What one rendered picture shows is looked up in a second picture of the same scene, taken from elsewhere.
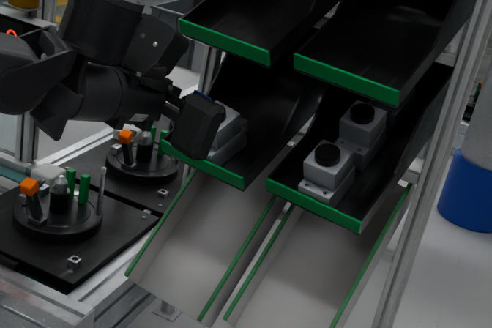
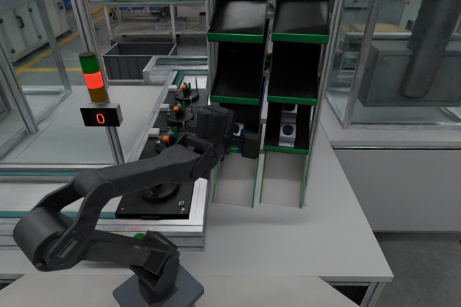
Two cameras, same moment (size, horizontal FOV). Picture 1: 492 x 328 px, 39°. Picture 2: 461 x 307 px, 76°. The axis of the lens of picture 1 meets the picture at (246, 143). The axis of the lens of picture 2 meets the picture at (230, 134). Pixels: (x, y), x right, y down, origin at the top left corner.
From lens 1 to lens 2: 0.34 m
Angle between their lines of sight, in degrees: 19
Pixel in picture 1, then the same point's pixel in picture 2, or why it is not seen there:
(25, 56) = (196, 155)
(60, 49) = (206, 144)
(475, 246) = not seen: hidden behind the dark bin
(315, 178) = (285, 140)
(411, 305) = not seen: hidden behind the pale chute
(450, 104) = (320, 90)
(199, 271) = (238, 188)
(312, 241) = (276, 157)
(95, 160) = (150, 151)
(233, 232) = (244, 166)
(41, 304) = (182, 229)
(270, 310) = (272, 190)
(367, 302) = not seen: hidden behind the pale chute
